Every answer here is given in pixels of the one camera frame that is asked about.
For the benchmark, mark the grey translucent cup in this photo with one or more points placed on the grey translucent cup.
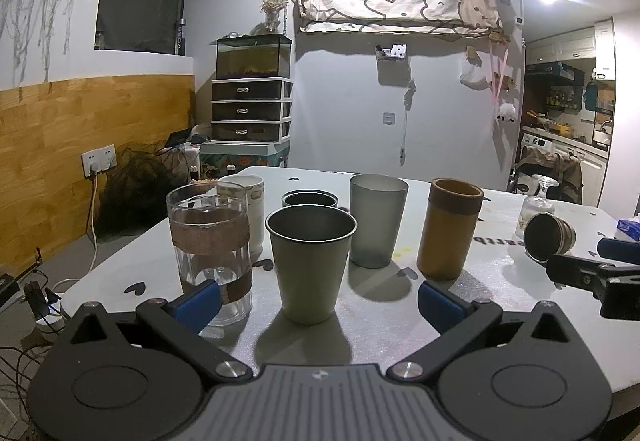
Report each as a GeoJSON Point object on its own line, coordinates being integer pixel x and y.
{"type": "Point", "coordinates": [377, 226]}

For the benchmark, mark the glass fish tank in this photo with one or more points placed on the glass fish tank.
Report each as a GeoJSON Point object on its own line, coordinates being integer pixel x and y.
{"type": "Point", "coordinates": [252, 56]}

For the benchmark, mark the blue tissue packet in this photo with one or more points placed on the blue tissue packet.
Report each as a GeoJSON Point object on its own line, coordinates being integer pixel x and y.
{"type": "Point", "coordinates": [629, 228]}

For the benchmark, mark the vase of dried flowers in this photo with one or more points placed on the vase of dried flowers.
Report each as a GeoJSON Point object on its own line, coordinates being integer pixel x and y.
{"type": "Point", "coordinates": [273, 8]}

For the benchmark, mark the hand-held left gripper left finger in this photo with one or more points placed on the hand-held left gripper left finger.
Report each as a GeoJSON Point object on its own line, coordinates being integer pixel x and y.
{"type": "Point", "coordinates": [197, 308]}

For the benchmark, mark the pink ribbon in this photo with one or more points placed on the pink ribbon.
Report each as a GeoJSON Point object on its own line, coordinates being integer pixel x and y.
{"type": "Point", "coordinates": [497, 71]}

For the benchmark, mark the white power strip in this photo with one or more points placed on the white power strip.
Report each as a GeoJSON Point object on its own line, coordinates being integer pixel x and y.
{"type": "Point", "coordinates": [50, 323]}

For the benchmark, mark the white washing machine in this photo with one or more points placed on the white washing machine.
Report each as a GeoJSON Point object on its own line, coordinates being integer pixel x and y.
{"type": "Point", "coordinates": [536, 146]}

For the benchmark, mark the white cup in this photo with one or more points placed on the white cup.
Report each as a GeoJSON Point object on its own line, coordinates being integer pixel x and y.
{"type": "Point", "coordinates": [254, 216]}

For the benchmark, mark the white plastic bag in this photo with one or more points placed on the white plastic bag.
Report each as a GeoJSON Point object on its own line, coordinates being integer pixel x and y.
{"type": "Point", "coordinates": [472, 73]}

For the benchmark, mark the ribbed dark metal cup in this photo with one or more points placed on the ribbed dark metal cup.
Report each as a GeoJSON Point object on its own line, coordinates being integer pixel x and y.
{"type": "Point", "coordinates": [552, 236]}

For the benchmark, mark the stainless steel cup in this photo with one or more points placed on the stainless steel cup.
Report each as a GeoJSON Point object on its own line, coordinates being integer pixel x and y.
{"type": "Point", "coordinates": [310, 271]}

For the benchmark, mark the black netting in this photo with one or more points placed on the black netting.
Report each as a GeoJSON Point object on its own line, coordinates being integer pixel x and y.
{"type": "Point", "coordinates": [135, 196]}

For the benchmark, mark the short dark cup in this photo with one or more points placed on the short dark cup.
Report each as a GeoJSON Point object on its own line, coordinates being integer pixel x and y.
{"type": "Point", "coordinates": [310, 197]}

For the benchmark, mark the white wall socket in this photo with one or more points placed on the white wall socket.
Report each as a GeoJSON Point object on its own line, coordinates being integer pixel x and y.
{"type": "Point", "coordinates": [98, 160]}

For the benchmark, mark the plastic drawer unit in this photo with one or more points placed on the plastic drawer unit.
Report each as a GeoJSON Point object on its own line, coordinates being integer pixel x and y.
{"type": "Point", "coordinates": [250, 111]}

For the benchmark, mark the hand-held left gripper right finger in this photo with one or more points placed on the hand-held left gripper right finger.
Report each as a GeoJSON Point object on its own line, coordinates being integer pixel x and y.
{"type": "Point", "coordinates": [440, 308]}

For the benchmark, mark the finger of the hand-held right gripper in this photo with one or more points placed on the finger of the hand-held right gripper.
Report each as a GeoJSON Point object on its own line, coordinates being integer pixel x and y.
{"type": "Point", "coordinates": [620, 249]}
{"type": "Point", "coordinates": [570, 271]}

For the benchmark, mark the patterned teal cabinet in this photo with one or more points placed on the patterned teal cabinet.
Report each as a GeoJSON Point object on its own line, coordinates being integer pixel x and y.
{"type": "Point", "coordinates": [240, 158]}

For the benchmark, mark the glass cup with cork band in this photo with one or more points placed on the glass cup with cork band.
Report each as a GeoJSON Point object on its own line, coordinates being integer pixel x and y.
{"type": "Point", "coordinates": [210, 231]}

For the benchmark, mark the wall pocket holder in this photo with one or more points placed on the wall pocket holder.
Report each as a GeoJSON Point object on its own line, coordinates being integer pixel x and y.
{"type": "Point", "coordinates": [391, 53]}

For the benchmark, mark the black power adapter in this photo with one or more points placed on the black power adapter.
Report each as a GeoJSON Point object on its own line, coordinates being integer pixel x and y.
{"type": "Point", "coordinates": [35, 298]}

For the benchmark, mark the chair with brown jacket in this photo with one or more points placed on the chair with brown jacket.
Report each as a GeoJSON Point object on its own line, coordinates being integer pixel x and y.
{"type": "Point", "coordinates": [565, 171]}

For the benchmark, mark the kitchen spice shelf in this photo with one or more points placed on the kitchen spice shelf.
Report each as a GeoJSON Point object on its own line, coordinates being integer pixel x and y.
{"type": "Point", "coordinates": [562, 100]}

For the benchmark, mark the brown bamboo cup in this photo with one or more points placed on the brown bamboo cup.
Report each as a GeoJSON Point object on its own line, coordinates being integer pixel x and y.
{"type": "Point", "coordinates": [447, 241]}

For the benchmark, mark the white plush sheep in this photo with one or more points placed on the white plush sheep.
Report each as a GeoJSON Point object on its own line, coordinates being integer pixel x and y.
{"type": "Point", "coordinates": [506, 112]}

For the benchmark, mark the clear wine glass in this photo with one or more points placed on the clear wine glass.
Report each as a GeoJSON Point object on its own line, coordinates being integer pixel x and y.
{"type": "Point", "coordinates": [536, 211]}

